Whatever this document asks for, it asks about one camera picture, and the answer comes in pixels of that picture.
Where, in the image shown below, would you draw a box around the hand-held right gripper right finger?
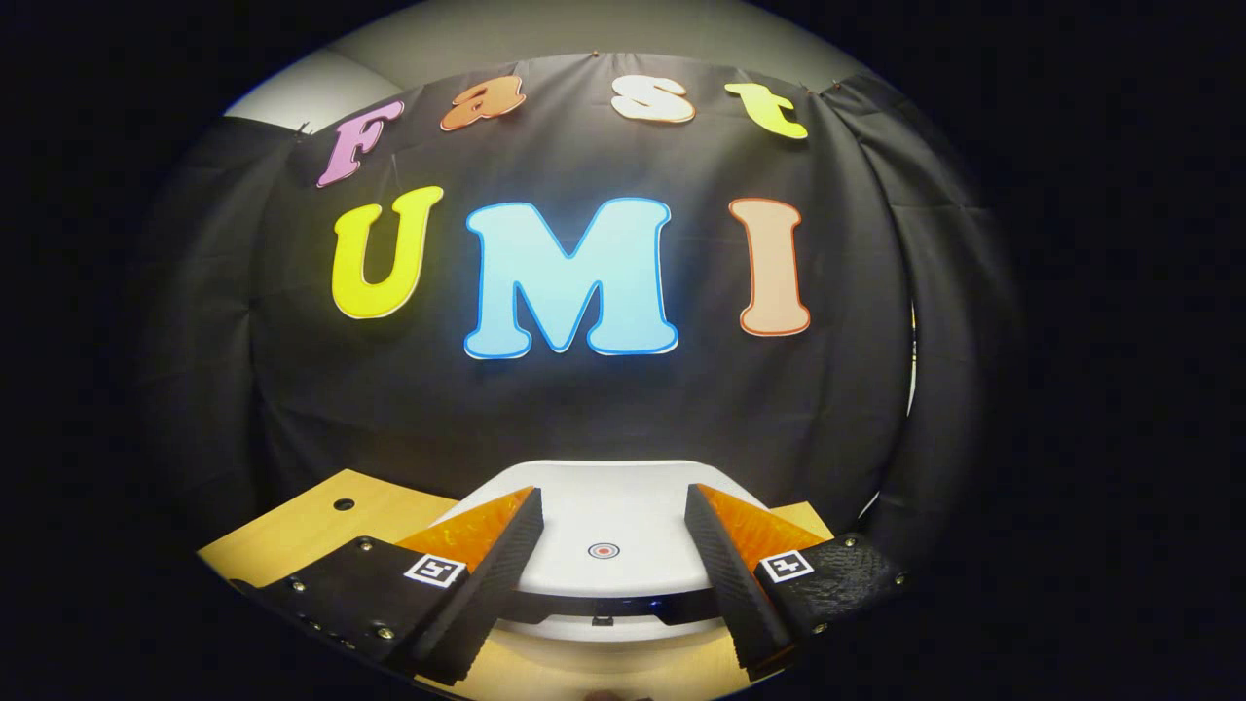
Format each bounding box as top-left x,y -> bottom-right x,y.
684,483 -> 911,681

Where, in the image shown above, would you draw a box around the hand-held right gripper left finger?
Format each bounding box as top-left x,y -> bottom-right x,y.
229,485 -> 544,685

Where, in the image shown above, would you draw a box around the white desktop garbage bin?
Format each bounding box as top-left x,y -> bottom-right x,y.
428,460 -> 780,673

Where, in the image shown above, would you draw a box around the wooden desktop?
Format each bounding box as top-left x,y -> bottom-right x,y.
198,469 -> 838,701

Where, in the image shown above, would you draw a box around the black backdrop cloth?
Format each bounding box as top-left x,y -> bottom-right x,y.
131,51 -> 1028,566

